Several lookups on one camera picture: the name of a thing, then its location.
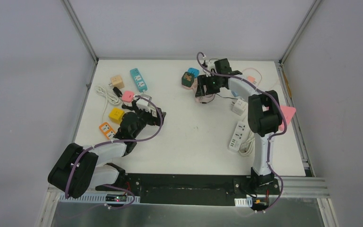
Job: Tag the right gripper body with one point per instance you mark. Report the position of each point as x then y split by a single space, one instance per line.
212 83

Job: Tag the round pink socket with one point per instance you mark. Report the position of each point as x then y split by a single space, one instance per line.
189 84

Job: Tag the blue cube socket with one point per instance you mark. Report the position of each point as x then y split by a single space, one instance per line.
193 71

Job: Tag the dark green cube socket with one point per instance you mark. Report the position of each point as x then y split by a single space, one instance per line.
187 75

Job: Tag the pink cube socket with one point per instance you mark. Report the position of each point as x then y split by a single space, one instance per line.
128 96

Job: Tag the teal power strip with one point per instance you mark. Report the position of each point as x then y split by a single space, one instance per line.
138 80

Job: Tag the yellow cube socket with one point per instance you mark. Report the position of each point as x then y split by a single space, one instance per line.
116 115

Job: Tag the beige dragon cube adapter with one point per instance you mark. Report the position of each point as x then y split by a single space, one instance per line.
116 81

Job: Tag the orange power strip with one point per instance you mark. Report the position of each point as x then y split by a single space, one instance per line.
107 130

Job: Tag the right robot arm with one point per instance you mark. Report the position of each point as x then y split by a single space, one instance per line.
264 113

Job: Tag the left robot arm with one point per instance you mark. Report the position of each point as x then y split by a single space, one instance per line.
80 168

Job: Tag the white cube plug adapter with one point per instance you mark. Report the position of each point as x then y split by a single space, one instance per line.
239 107

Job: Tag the light blue charger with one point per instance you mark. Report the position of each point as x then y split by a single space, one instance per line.
234 94

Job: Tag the salmon pink charger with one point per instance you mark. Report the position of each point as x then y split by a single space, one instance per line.
251 80

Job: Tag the white power strip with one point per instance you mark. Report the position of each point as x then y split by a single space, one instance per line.
239 136

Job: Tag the pink triangular power strip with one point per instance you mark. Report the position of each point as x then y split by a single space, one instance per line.
288 113

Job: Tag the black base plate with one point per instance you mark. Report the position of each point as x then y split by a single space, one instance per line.
206 190

